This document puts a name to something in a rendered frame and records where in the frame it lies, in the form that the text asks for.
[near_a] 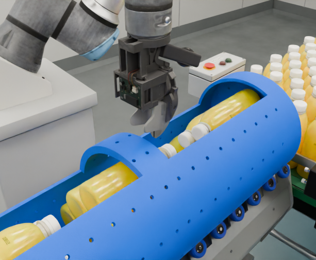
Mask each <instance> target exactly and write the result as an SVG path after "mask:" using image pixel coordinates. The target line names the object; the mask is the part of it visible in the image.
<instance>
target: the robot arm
mask: <svg viewBox="0 0 316 260"><path fill-rule="evenodd" d="M123 6H124V10H125V30H126V31H127V37H124V38H120V39H118V44H119V62H120V68H118V69H116V70H114V71H113V75H114V90H115V98H118V97H120V100H122V101H124V102H126V103H128V104H130V105H132V106H134V107H136V108H137V110H136V111H135V112H134V113H133V114H132V115H131V117H130V123H131V125H133V126H135V125H141V124H145V125H144V128H143V130H144V132H145V133H149V132H150V133H151V135H152V137H154V138H157V137H159V136H160V135H161V134H162V133H163V132H164V130H165V129H166V127H167V126H168V124H169V122H170V120H171V119H172V117H173V115H174V113H175V111H176V109H177V106H178V94H177V91H178V87H177V86H176V79H175V78H176V75H175V74H174V72H173V68H171V67H170V63H169V62H166V61H164V60H161V59H159V58H158V57H159V56H160V57H163V58H166V59H169V60H173V61H176V62H177V63H178V64H179V65H180V66H182V67H189V66H193V67H196V68H197V67H198V66H199V63H200V60H201V57H202V56H201V55H200V54H197V53H195V52H194V51H193V50H192V49H191V48H189V47H182V48H180V47H177V46H174V45H171V44H169V43H170V41H171V30H172V6H173V0H81V1H80V3H78V2H76V1H74V0H16V1H15V2H14V4H13V6H12V8H11V10H10V11H9V13H8V15H7V17H6V19H5V20H4V22H3V23H2V24H1V25H0V57H2V58H4V59H5V60H7V61H8V62H10V63H12V64H14V65H16V66H18V67H20V68H22V69H24V70H27V71H29V72H32V73H37V72H38V70H39V69H40V66H41V62H42V57H43V52H44V47H45V45H46V43H47V41H48V39H49V38H50V37H52V38H53V39H55V40H57V41H58V42H60V43H62V44H63V45H65V46H67V47H68V48H70V49H72V50H73V51H75V52H77V53H78V54H79V55H80V56H83V57H85V58H87V59H89V60H91V61H96V60H99V59H100V58H101V57H102V56H103V55H104V54H105V53H106V52H107V51H108V50H109V49H110V48H111V46H112V45H113V44H114V42H115V40H116V39H117V37H118V35H119V33H120V31H119V29H118V28H117V26H118V25H119V23H120V21H119V17H118V14H119V12H120V11H121V9H122V8H123ZM118 77H119V84H120V89H119V90H117V78H118Z"/></svg>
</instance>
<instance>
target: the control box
mask: <svg viewBox="0 0 316 260"><path fill-rule="evenodd" d="M219 57H220V59H217V58H219ZM226 58H230V59H231V62H226V61H225V59H226ZM212 61H213V62H212ZM220 61H225V62H226V65H220V64H219V63H220ZM208 62H210V63H213V64H215V66H214V67H213V68H211V69H208V68H207V67H205V66H204V64H205V63H208ZM245 62H246V59H244V58H241V57H238V56H235V55H232V54H229V53H226V52H222V53H220V54H218V55H216V56H214V57H211V58H209V59H207V60H205V61H203V62H200V63H199V66H198V67H197V68H196V67H190V68H189V84H188V93H189V94H191V95H193V96H195V97H198V98H200V97H201V95H202V93H203V92H204V90H205V89H206V88H207V87H208V86H209V85H211V84H212V83H214V82H216V81H217V80H219V79H221V78H223V77H225V76H227V75H229V74H231V73H235V72H242V71H244V69H245Z"/></svg>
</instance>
